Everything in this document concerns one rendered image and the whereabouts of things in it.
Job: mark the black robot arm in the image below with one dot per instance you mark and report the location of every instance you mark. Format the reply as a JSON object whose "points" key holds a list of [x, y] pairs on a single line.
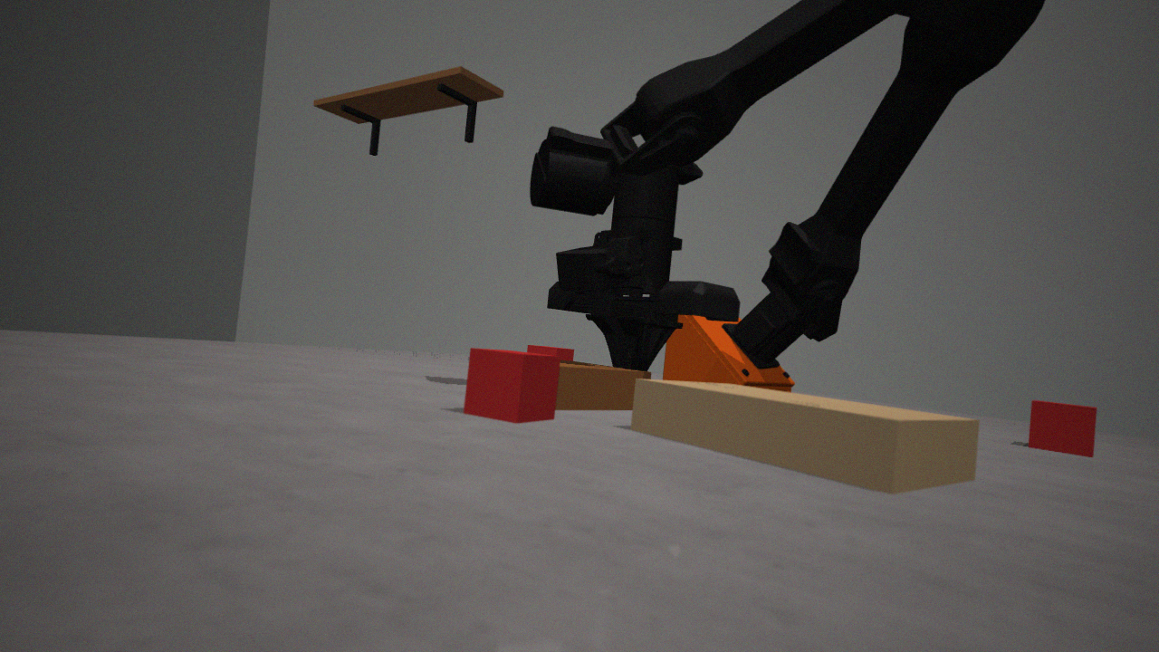
{"points": [[681, 114]]}

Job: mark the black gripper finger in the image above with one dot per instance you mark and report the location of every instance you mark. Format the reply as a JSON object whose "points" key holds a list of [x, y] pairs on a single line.
{"points": [[614, 336], [644, 338]]}

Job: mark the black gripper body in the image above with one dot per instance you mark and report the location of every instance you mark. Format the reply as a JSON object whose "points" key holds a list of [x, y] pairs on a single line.
{"points": [[666, 299]]}

